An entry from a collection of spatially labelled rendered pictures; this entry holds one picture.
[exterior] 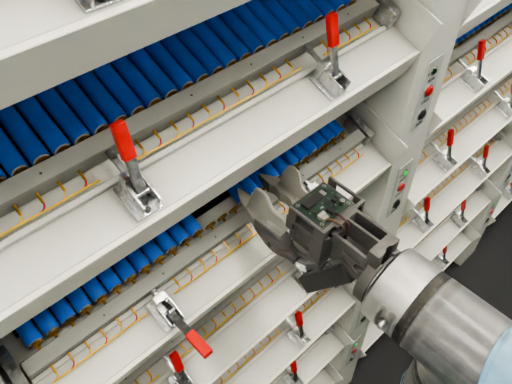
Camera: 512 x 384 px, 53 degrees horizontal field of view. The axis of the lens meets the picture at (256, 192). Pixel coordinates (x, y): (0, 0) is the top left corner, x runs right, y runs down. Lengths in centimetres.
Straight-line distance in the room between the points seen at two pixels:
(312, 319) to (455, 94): 52
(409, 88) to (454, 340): 37
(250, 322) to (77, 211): 45
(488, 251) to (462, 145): 89
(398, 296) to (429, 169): 63
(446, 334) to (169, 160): 31
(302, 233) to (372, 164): 28
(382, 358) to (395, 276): 118
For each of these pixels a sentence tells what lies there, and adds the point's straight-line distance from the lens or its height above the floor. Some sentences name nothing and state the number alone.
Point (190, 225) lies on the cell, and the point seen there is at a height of 100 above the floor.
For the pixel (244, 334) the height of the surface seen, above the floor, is 75.
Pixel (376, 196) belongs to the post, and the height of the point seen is 86.
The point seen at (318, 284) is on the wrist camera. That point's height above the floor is 97.
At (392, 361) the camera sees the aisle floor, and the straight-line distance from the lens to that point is 172.
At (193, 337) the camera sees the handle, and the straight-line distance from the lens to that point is 61.
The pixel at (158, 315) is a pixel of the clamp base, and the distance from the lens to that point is 64.
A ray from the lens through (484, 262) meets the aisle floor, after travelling 204.
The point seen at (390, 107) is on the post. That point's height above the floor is 104.
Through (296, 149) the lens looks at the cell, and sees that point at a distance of 77.
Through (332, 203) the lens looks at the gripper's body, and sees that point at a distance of 58.
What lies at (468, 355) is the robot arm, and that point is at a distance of 54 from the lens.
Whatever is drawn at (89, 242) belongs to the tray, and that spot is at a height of 115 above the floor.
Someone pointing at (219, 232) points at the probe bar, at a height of 99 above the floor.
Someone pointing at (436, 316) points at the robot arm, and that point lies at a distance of 54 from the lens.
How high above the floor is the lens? 150
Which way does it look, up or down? 46 degrees down
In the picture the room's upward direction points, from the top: straight up
